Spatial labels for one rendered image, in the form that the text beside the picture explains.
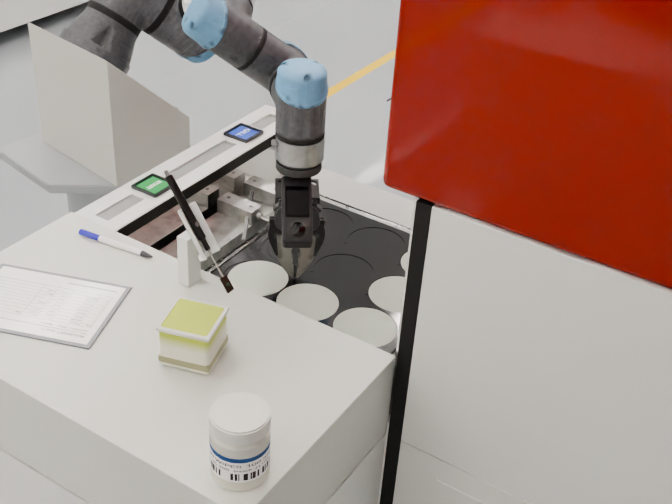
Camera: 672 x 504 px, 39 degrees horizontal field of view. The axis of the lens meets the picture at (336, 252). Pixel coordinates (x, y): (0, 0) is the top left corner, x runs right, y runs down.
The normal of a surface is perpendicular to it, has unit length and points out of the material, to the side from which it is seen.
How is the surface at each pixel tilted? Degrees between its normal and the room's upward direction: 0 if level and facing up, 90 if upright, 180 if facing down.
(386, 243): 0
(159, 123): 90
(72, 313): 0
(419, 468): 90
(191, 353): 90
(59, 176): 0
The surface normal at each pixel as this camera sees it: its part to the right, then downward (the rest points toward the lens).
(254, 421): 0.06, -0.83
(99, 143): -0.67, 0.38
